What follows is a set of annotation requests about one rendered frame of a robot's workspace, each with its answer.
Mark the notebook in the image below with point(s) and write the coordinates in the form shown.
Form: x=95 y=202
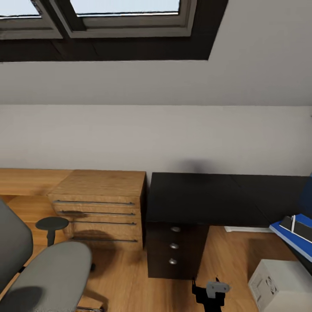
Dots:
x=300 y=229

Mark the fixed window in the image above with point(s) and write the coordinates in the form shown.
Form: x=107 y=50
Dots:
x=108 y=30

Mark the folder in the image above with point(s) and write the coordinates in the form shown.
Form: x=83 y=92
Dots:
x=299 y=244

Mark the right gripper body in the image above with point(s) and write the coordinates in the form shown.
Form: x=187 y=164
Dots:
x=209 y=303

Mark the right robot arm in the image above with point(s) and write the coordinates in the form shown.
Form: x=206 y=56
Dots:
x=211 y=297

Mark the desktop computer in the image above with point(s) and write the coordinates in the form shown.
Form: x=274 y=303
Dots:
x=281 y=286

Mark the swivel chair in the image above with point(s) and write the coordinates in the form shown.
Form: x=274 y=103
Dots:
x=54 y=281

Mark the desk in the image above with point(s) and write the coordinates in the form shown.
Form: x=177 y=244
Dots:
x=236 y=201

